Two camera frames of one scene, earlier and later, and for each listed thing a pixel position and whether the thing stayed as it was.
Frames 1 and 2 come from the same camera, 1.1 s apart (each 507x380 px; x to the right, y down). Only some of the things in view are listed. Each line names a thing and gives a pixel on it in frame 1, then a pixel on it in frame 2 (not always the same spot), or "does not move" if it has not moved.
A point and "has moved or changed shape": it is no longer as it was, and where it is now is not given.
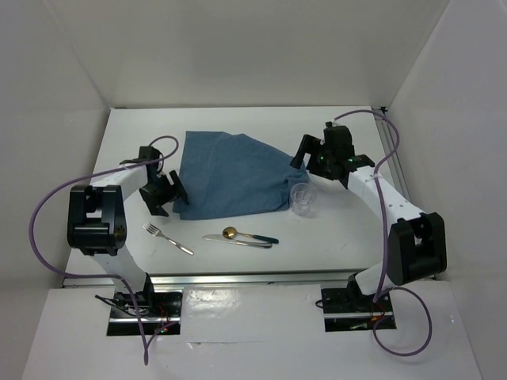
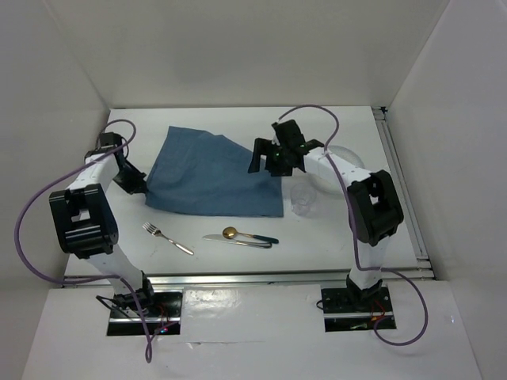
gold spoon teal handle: [230, 232] does not move
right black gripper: [310, 145] -> [264, 146]
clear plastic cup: [302, 196] does not move
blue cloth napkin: [223, 175] has moved or changed shape
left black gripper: [154, 203] -> [137, 184]
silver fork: [156, 231] does not move
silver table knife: [221, 238] does not move
